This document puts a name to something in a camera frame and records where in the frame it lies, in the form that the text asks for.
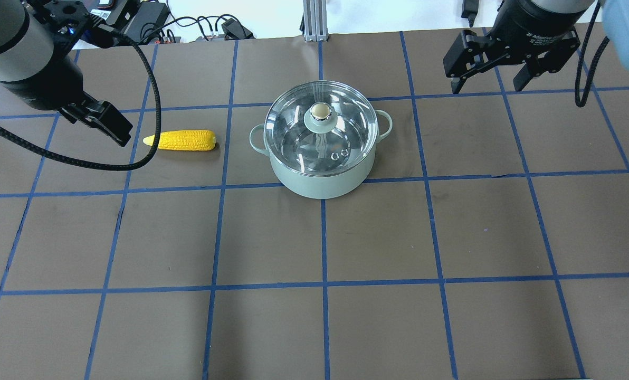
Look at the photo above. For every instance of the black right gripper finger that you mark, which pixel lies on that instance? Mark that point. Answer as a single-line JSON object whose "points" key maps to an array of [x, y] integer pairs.
{"points": [[552, 61], [471, 54]]}

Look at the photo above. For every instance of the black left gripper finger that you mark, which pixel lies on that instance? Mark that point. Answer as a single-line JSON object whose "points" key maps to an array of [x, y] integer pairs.
{"points": [[103, 116], [73, 115]]}

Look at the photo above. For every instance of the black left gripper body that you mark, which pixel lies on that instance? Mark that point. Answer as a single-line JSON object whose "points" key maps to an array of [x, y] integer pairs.
{"points": [[47, 88]]}

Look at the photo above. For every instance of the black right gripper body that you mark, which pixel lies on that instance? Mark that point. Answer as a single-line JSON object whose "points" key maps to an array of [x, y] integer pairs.
{"points": [[532, 26]]}

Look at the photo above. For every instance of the yellow corn cob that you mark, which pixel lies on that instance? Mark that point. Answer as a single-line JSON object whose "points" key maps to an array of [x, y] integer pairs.
{"points": [[183, 140]]}

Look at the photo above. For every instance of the glass pot lid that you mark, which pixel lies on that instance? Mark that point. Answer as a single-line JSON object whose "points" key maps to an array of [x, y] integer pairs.
{"points": [[321, 128]]}

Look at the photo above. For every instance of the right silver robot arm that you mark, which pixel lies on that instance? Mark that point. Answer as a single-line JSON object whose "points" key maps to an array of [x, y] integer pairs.
{"points": [[615, 21]]}

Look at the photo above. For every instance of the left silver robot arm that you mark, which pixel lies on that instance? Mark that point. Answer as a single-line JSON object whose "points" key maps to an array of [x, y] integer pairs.
{"points": [[36, 38]]}

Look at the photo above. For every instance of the pale green cooking pot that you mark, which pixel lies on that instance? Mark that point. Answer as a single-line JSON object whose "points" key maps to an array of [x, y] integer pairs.
{"points": [[322, 188]]}

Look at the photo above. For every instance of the black power adapter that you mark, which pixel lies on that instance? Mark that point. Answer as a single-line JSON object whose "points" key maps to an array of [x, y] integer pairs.
{"points": [[136, 18]]}

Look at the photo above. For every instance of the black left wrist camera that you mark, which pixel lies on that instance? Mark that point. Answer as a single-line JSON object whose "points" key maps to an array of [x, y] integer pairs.
{"points": [[67, 17]]}

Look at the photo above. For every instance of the aluminium frame post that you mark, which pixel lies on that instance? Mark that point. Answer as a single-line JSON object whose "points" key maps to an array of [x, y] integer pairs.
{"points": [[314, 21]]}

